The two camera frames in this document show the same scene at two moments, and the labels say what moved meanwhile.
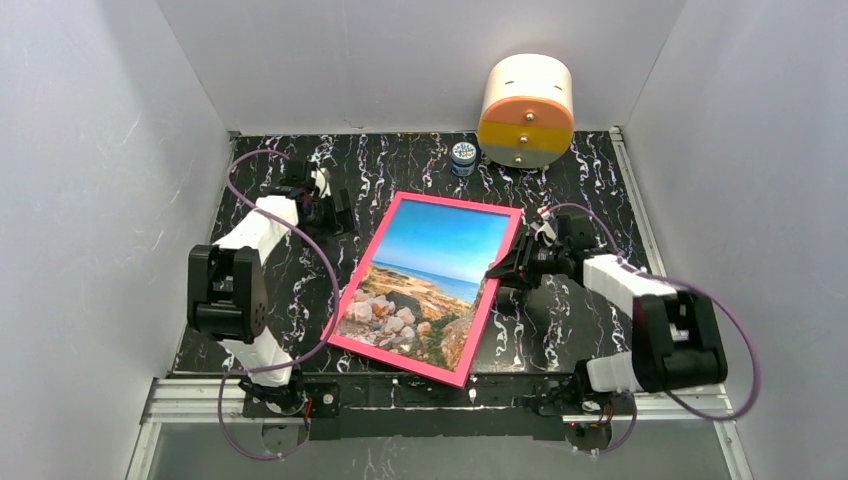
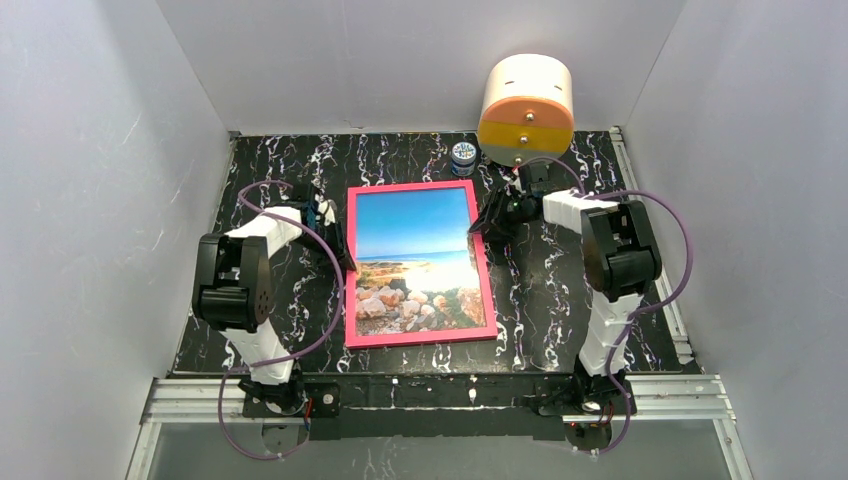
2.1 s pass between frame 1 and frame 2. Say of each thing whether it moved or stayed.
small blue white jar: stayed
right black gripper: moved
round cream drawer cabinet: stayed
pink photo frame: moved
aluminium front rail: stayed
